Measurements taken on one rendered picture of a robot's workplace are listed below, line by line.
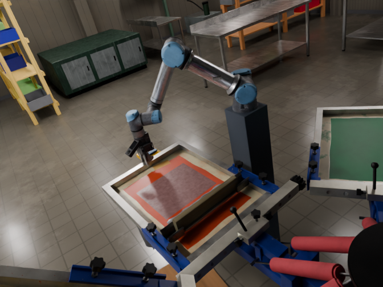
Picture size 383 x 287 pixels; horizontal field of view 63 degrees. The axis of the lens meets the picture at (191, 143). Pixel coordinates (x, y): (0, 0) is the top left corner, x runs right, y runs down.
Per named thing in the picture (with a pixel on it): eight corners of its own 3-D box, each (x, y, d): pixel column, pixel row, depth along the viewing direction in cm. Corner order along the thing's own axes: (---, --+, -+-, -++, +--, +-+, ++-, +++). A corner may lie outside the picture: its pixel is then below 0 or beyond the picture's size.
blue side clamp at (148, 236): (145, 238, 147) (141, 228, 143) (153, 232, 149) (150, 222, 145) (183, 278, 125) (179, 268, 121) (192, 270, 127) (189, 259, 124)
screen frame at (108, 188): (103, 191, 181) (101, 187, 179) (181, 144, 207) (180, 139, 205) (185, 275, 125) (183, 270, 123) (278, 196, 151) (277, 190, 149)
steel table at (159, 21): (156, 44, 914) (147, 12, 867) (188, 50, 779) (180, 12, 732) (135, 52, 888) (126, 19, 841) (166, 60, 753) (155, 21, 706)
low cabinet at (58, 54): (121, 57, 869) (111, 28, 828) (150, 67, 729) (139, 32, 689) (51, 83, 793) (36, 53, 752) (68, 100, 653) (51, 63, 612)
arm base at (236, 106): (245, 99, 194) (244, 84, 189) (263, 105, 183) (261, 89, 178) (227, 109, 189) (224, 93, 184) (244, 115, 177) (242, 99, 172)
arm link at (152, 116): (160, 104, 179) (142, 107, 180) (158, 113, 169) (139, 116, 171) (163, 116, 183) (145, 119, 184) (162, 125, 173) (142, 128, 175)
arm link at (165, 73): (168, 29, 168) (143, 106, 192) (167, 33, 158) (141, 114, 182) (188, 36, 170) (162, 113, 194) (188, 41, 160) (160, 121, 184)
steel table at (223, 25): (312, 55, 570) (311, -9, 515) (229, 97, 493) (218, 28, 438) (280, 50, 627) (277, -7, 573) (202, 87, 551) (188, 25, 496)
